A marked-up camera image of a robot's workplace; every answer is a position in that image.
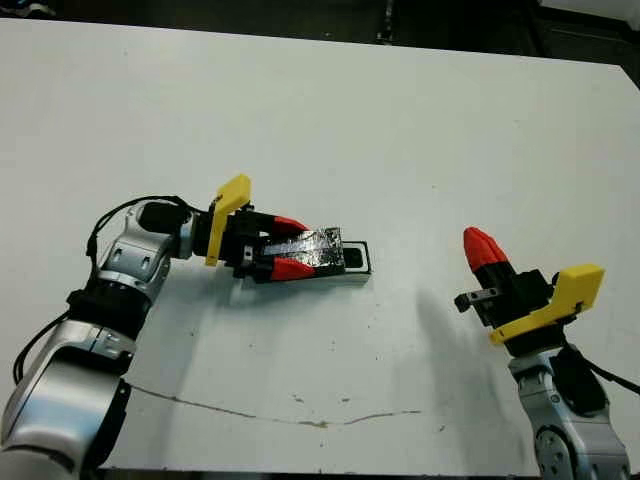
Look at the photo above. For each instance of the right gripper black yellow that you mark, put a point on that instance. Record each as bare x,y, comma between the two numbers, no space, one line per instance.
522,307

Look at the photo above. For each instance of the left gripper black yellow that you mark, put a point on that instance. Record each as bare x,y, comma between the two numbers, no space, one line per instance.
232,245

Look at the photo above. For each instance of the black box lid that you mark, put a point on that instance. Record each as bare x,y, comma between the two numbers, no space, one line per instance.
325,247

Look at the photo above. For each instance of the white box base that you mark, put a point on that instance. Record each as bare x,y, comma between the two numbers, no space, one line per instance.
357,277

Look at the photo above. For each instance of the black stand leg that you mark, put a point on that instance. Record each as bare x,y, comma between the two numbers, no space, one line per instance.
386,22

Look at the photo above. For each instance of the white board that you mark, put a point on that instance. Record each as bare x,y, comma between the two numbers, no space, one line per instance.
590,7

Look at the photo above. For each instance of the pair of sneakers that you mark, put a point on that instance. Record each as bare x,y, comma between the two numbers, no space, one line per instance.
37,7

